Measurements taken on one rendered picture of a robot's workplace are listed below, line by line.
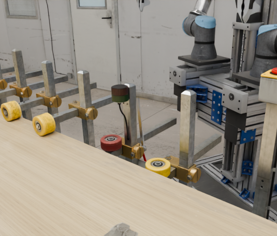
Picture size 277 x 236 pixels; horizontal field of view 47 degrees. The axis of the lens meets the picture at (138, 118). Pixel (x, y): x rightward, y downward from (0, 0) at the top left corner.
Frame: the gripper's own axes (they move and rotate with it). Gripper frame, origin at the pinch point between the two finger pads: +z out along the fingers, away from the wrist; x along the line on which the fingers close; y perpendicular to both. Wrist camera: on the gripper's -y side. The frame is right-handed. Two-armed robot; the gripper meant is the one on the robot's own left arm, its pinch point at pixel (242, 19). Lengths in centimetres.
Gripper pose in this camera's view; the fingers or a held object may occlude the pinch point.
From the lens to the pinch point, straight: 121.6
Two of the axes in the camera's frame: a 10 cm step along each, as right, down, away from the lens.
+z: 0.3, 9.3, 3.7
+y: 9.1, -1.8, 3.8
